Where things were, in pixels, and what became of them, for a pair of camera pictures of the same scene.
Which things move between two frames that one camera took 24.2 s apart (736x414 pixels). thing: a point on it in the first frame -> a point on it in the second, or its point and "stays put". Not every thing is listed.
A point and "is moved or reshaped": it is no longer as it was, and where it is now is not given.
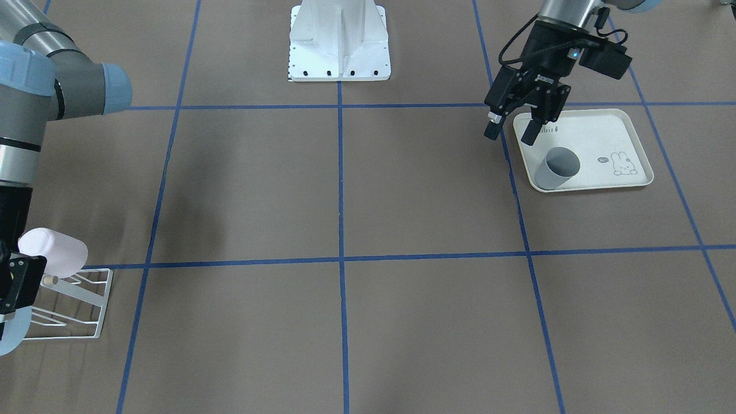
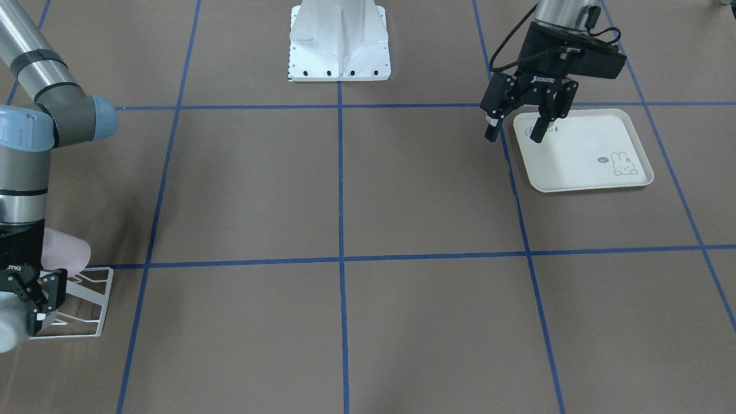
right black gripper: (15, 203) -> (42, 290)
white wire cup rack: (70, 308) stays put
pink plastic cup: (64, 255) stays put
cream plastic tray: (585, 149) stays put
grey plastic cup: (559, 165) is moved or reshaped
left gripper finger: (494, 126) stays put
